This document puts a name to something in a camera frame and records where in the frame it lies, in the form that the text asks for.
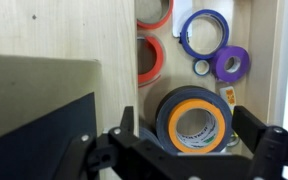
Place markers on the white plastic piece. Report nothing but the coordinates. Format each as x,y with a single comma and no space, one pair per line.
180,16

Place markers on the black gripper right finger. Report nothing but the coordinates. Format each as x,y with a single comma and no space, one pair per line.
270,150

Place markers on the orange tape roll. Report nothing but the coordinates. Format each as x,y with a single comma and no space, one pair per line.
174,123

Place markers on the white drawer with tape rolls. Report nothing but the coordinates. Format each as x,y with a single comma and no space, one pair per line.
177,73

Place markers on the purple tape roll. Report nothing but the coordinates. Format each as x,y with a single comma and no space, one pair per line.
222,71

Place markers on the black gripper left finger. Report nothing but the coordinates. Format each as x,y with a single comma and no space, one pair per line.
117,153

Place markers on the grey tape roll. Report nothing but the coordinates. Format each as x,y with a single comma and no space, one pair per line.
149,136

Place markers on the red tape roll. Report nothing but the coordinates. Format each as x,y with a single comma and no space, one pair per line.
159,56
164,21

